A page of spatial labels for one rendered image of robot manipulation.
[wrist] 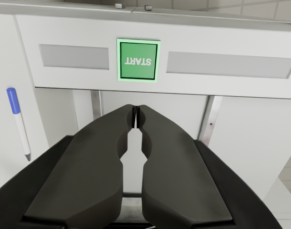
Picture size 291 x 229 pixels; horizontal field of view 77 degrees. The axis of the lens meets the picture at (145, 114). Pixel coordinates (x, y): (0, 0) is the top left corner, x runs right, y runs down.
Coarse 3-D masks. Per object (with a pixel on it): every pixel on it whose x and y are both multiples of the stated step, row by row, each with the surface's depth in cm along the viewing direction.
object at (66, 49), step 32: (32, 32) 23; (64, 32) 23; (96, 32) 23; (128, 32) 23; (160, 32) 23; (192, 32) 23; (224, 32) 23; (256, 32) 23; (288, 32) 24; (32, 64) 25; (64, 64) 26; (96, 64) 26; (160, 64) 25; (192, 64) 26; (224, 64) 26; (256, 64) 26; (288, 64) 26; (256, 96) 28; (288, 96) 28
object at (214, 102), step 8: (216, 96) 40; (208, 104) 44; (216, 104) 41; (208, 112) 43; (216, 112) 42; (208, 120) 44; (208, 128) 45; (200, 136) 48; (208, 136) 46; (208, 144) 47
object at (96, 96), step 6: (90, 90) 39; (96, 90) 39; (96, 96) 40; (102, 96) 42; (96, 102) 41; (102, 102) 42; (96, 108) 41; (102, 108) 43; (96, 114) 42; (102, 114) 43
